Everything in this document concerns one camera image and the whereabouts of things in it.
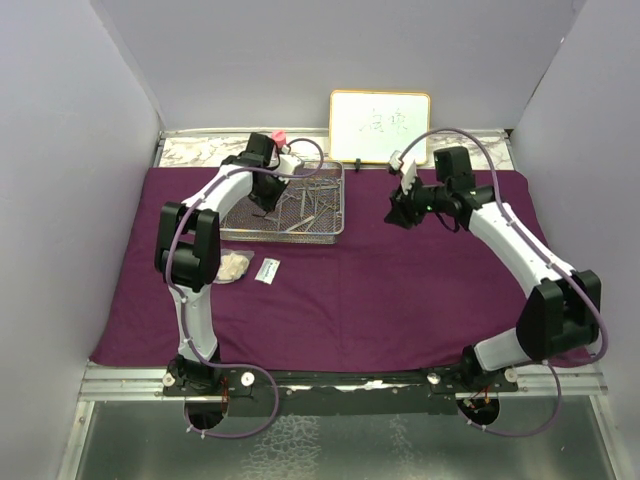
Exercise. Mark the white gauze bag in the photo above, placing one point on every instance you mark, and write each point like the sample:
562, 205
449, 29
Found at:
234, 264

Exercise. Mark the pink lid spice bottle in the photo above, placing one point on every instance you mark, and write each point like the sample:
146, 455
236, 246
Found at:
280, 138

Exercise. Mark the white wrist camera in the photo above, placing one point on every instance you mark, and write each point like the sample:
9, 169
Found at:
406, 168
289, 165

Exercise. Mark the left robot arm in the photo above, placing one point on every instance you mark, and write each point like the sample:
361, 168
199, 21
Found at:
188, 253

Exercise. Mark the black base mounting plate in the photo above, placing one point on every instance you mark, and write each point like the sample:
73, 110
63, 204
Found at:
244, 393

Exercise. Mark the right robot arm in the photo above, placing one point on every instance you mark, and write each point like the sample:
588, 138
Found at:
562, 303

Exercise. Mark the purple cloth wrap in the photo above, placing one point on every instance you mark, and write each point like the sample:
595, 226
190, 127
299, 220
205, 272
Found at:
381, 298

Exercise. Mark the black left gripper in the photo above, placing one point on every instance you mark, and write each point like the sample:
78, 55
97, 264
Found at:
269, 205

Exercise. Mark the aluminium frame rail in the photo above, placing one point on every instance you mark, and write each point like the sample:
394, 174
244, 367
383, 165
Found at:
101, 383

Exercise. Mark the metal mesh tray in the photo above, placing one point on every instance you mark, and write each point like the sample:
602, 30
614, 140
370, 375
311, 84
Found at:
240, 225

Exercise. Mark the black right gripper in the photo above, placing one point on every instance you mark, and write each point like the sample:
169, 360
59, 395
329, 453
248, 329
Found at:
402, 211

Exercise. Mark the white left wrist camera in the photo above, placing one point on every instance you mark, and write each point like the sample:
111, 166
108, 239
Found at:
289, 165

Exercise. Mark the yellow framed whiteboard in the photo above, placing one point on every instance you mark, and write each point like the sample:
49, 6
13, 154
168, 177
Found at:
369, 126

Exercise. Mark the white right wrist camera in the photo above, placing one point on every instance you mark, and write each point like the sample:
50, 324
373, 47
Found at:
406, 168

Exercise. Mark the steel tweezers front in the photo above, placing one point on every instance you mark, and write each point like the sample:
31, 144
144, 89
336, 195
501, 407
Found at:
305, 224

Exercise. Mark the steel forceps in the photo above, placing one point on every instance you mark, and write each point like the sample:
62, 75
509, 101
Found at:
276, 213

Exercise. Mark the steel clamp right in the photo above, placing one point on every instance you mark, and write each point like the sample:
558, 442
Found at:
325, 196

